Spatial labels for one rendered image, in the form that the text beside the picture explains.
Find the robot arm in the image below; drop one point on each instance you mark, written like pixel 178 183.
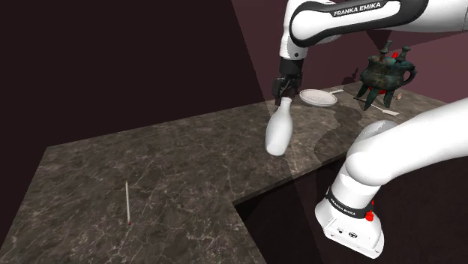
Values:
pixel 402 146

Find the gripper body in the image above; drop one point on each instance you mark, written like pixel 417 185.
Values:
pixel 291 67

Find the white bottle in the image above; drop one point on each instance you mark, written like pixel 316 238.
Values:
pixel 279 131

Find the white pencil with red tip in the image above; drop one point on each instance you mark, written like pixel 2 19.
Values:
pixel 127 204

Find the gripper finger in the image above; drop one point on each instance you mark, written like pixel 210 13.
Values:
pixel 297 86
pixel 277 89

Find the dark green bronze tripod vessel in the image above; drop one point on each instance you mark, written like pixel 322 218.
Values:
pixel 385 75

